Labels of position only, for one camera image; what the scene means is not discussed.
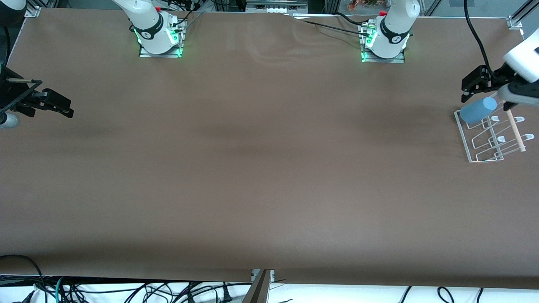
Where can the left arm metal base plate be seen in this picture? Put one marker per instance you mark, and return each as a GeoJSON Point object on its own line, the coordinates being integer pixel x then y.
{"type": "Point", "coordinates": [398, 60]}

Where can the aluminium frame corner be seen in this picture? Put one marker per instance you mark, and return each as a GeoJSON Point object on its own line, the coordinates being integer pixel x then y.
{"type": "Point", "coordinates": [514, 22]}
{"type": "Point", "coordinates": [33, 11]}

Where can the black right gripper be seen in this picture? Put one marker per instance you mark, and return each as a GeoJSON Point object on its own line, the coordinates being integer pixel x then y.
{"type": "Point", "coordinates": [8, 93]}

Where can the brown table cover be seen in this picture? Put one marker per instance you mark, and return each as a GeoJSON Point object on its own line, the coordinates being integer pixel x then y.
{"type": "Point", "coordinates": [269, 189]}

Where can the orange green background clutter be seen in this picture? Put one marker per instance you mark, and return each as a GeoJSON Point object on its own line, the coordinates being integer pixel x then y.
{"type": "Point", "coordinates": [358, 4]}

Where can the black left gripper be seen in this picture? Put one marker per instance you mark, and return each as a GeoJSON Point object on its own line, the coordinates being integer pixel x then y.
{"type": "Point", "coordinates": [493, 78]}

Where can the aluminium frame post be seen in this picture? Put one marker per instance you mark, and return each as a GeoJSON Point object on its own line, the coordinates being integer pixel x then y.
{"type": "Point", "coordinates": [259, 290]}

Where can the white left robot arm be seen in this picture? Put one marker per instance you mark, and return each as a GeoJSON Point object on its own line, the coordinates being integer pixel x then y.
{"type": "Point", "coordinates": [393, 29]}

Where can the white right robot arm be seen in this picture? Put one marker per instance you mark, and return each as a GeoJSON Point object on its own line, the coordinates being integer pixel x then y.
{"type": "Point", "coordinates": [147, 25]}

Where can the blue plastic cup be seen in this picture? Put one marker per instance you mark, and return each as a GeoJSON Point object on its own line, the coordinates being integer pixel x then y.
{"type": "Point", "coordinates": [478, 111]}

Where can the white power strip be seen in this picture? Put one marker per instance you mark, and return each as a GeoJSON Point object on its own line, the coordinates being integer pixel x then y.
{"type": "Point", "coordinates": [276, 8]}

